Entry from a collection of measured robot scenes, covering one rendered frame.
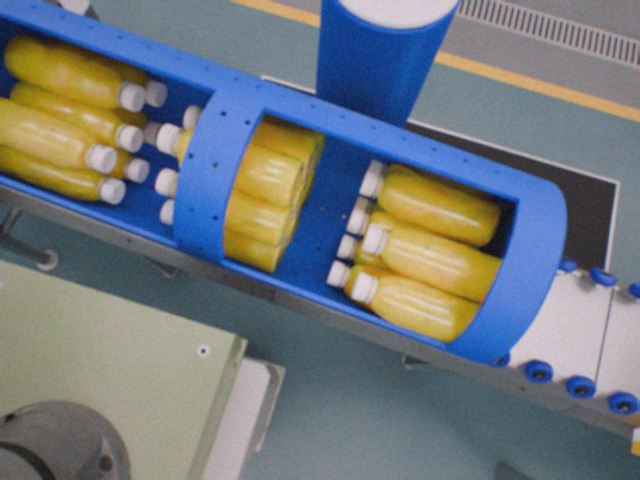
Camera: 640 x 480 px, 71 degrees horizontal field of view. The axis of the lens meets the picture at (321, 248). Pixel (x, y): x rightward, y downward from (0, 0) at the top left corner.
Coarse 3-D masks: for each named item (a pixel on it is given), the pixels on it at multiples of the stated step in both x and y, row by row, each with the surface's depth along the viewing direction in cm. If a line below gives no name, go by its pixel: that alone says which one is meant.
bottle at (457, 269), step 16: (384, 240) 62; (400, 240) 61; (416, 240) 61; (432, 240) 61; (448, 240) 63; (384, 256) 62; (400, 256) 61; (416, 256) 60; (432, 256) 60; (448, 256) 60; (464, 256) 60; (480, 256) 61; (400, 272) 62; (416, 272) 61; (432, 272) 61; (448, 272) 60; (464, 272) 60; (480, 272) 60; (496, 272) 60; (448, 288) 62; (464, 288) 61; (480, 288) 60
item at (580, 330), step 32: (0, 192) 88; (64, 224) 90; (96, 224) 86; (160, 256) 88; (256, 288) 86; (576, 288) 84; (608, 288) 84; (320, 320) 88; (352, 320) 84; (544, 320) 82; (576, 320) 82; (608, 320) 83; (416, 352) 86; (512, 352) 80; (544, 352) 80; (576, 352) 81; (608, 352) 81; (512, 384) 84; (608, 384) 80; (576, 416) 86; (608, 416) 82
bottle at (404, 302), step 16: (384, 288) 61; (400, 288) 61; (416, 288) 61; (432, 288) 62; (384, 304) 61; (400, 304) 60; (416, 304) 60; (432, 304) 60; (448, 304) 61; (464, 304) 61; (480, 304) 63; (400, 320) 61; (416, 320) 61; (432, 320) 60; (448, 320) 60; (464, 320) 60; (432, 336) 62; (448, 336) 61
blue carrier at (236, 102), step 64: (0, 0) 60; (0, 64) 71; (192, 64) 59; (256, 128) 57; (320, 128) 56; (384, 128) 59; (128, 192) 79; (192, 192) 55; (320, 192) 81; (512, 192) 56; (320, 256) 79; (512, 256) 53; (384, 320) 63; (512, 320) 54
